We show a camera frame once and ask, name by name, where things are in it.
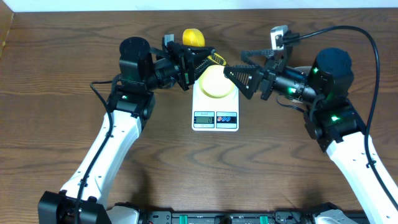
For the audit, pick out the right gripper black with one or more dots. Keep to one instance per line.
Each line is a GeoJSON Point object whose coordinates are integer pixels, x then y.
{"type": "Point", "coordinates": [249, 68]}

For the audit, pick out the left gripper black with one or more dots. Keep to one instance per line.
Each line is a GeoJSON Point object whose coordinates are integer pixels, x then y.
{"type": "Point", "coordinates": [183, 67]}

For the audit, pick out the yellow measuring scoop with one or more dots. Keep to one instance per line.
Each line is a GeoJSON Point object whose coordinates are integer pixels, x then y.
{"type": "Point", "coordinates": [195, 38]}

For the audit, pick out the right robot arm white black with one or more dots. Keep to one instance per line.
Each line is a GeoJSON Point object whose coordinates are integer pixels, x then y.
{"type": "Point", "coordinates": [330, 118]}

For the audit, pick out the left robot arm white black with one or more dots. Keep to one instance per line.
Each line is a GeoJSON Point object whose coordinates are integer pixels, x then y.
{"type": "Point", "coordinates": [84, 197]}

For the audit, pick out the yellow plastic bowl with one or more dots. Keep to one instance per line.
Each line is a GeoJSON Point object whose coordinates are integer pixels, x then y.
{"type": "Point", "coordinates": [213, 82]}

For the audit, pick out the white digital kitchen scale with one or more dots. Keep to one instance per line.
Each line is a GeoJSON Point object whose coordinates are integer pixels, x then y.
{"type": "Point", "coordinates": [215, 114]}

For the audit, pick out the clear plastic bean container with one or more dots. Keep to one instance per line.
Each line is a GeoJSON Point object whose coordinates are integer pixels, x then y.
{"type": "Point", "coordinates": [303, 70]}

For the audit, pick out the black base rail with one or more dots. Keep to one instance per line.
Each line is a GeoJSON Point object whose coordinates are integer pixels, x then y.
{"type": "Point", "coordinates": [167, 217]}

